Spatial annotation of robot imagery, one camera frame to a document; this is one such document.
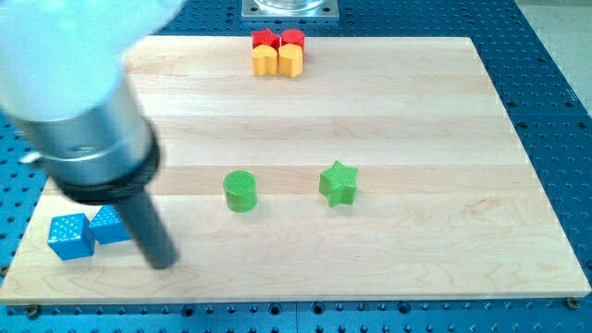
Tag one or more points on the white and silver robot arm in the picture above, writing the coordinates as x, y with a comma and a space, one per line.
63, 83

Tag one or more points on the green star block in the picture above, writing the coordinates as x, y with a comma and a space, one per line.
338, 184

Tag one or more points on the green cylinder block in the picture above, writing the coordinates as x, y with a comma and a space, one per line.
240, 191

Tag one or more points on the light wooden board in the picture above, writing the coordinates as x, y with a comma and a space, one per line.
448, 205

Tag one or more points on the yellow heart block right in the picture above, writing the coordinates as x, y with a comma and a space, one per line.
290, 60

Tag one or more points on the yellow heart block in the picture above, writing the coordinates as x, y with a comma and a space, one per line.
290, 60
264, 60

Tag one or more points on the yellow heart block left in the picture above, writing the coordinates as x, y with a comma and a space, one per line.
264, 60

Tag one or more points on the red cylinder block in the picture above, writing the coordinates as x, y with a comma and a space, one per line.
293, 36

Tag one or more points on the red star block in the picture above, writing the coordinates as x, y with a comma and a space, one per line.
266, 37

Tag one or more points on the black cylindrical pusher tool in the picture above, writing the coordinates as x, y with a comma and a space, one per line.
143, 217

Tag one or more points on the blue block behind tool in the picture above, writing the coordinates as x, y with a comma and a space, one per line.
107, 227

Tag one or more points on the blue cube block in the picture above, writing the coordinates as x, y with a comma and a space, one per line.
70, 237

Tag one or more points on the board clamp screw left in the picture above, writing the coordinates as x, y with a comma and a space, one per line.
32, 311

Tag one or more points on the board clamp screw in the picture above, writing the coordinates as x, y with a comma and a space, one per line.
32, 311
572, 303

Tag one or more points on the board clamp screw right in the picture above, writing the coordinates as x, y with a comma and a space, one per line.
572, 303

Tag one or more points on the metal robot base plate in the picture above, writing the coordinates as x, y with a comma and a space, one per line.
289, 10

